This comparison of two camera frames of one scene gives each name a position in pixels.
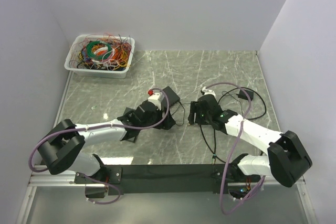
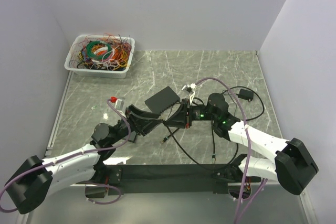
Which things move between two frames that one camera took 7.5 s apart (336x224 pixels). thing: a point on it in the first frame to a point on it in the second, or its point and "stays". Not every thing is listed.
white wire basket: x=101 y=56 stays
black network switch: x=172 y=98 stays
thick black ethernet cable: x=213 y=156 to x=171 y=134
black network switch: x=130 y=135 stays
